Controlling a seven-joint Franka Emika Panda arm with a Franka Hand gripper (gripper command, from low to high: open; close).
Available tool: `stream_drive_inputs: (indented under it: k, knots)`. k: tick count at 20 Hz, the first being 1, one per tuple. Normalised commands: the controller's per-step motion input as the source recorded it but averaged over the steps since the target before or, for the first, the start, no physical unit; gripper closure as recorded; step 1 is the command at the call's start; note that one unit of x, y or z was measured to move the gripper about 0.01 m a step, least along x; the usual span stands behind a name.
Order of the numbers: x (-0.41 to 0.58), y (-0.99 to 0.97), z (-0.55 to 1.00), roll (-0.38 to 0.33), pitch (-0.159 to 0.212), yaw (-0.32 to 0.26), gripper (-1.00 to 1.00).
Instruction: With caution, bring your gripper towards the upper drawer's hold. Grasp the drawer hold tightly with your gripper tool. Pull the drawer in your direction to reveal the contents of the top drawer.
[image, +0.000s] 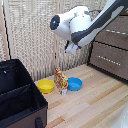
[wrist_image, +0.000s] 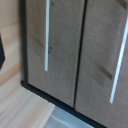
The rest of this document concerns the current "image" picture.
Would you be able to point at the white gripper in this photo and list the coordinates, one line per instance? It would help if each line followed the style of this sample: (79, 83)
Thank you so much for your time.
(71, 47)

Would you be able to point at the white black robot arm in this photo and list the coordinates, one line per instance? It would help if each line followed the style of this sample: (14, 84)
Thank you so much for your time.
(83, 23)

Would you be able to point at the dark brown drawer cabinet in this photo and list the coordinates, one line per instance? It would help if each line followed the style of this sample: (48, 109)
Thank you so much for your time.
(90, 53)

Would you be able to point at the yellow red snack packet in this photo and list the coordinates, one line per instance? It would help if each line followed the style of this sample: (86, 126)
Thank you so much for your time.
(61, 81)

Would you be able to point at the blue plastic bowl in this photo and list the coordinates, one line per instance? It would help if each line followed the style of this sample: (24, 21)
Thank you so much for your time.
(74, 84)

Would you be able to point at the bamboo reed blind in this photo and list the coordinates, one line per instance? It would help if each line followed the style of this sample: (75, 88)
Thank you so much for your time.
(33, 36)

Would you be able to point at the yellow plastic bowl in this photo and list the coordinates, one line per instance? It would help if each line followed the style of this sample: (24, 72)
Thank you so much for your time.
(45, 86)

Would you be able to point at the black fabric storage box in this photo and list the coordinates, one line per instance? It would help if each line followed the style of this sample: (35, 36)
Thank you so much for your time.
(18, 100)

